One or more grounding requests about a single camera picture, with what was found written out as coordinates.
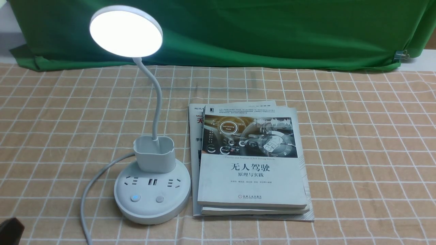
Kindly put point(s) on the top self-driving textbook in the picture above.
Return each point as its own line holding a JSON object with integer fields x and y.
{"x": 251, "y": 157}

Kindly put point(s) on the green backdrop cloth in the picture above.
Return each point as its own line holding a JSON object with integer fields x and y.
{"x": 342, "y": 35}

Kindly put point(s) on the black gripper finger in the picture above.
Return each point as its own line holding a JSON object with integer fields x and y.
{"x": 11, "y": 231}

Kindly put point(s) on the metal binder clip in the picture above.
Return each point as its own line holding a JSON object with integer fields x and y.
{"x": 400, "y": 56}

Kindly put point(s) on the white desk lamp with sockets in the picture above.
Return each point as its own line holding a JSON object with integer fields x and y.
{"x": 155, "y": 187}

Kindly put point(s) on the middle book in stack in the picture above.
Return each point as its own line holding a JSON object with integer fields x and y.
{"x": 216, "y": 210}

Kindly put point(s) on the bottom book with red text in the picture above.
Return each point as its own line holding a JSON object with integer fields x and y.
{"x": 196, "y": 134}

